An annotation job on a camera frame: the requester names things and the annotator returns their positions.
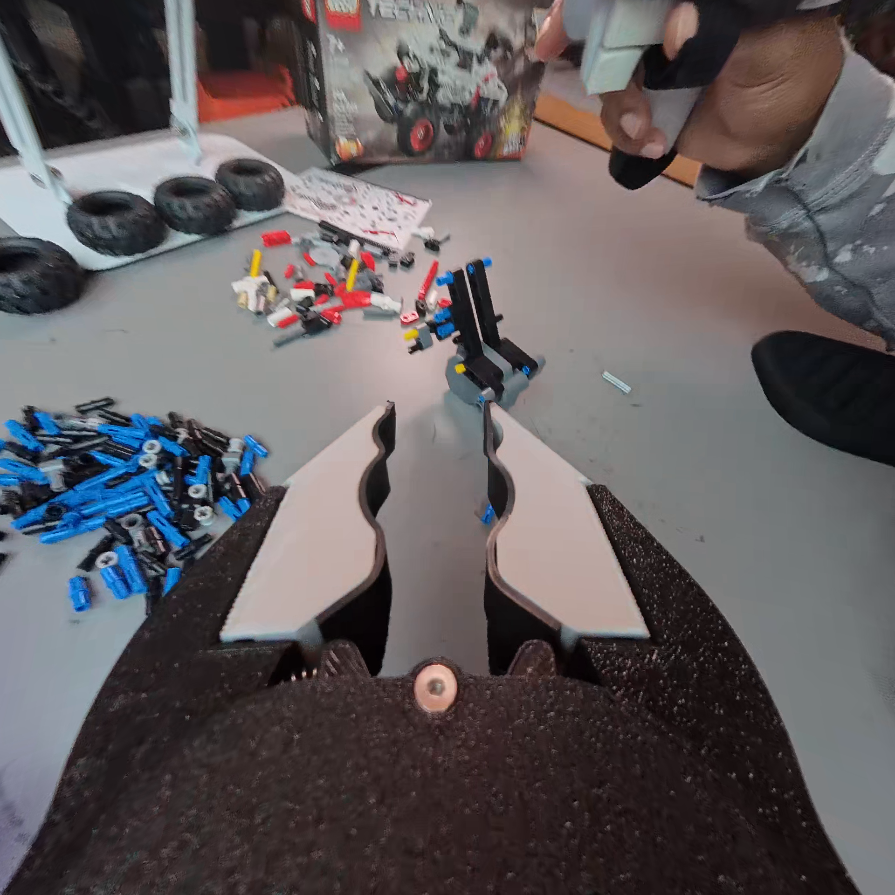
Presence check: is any orange object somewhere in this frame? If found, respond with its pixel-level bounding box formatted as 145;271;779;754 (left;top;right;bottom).
197;66;295;123

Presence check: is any pile of mixed toy bricks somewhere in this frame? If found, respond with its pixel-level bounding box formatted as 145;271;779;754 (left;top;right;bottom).
231;222;448;354

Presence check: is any wooden board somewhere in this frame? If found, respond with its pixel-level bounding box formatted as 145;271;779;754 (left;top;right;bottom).
535;93;700;186

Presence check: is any dark rounded object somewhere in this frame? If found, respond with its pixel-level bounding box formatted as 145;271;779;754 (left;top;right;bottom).
751;330;895;466

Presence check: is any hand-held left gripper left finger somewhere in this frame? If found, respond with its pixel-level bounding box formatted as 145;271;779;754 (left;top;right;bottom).
220;400;397;675

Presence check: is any white sticker sheet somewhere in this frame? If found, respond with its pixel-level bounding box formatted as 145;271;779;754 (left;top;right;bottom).
283;168;433;253

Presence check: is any person's right hand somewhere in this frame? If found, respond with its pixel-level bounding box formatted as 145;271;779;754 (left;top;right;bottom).
535;0;850;176

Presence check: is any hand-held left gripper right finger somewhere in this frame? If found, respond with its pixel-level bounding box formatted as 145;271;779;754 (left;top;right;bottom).
482;402;651;675

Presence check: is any grey desk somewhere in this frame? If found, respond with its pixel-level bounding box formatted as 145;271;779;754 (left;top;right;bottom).
0;91;895;895

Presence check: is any black grey brick assembly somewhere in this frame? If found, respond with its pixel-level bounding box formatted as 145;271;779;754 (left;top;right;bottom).
437;257;546;410

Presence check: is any pile of blue black pins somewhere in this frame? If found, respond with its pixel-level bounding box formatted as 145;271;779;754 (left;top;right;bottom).
0;397;270;615

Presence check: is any white metal stand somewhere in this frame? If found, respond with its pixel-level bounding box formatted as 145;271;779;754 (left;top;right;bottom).
0;0;302;272

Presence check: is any black toy tyre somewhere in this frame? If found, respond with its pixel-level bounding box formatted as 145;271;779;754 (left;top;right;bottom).
154;176;237;236
66;190;169;257
215;158;286;212
0;236;88;316

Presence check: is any toy truck cardboard box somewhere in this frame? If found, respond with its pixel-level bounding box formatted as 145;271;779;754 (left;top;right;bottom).
302;0;548;165

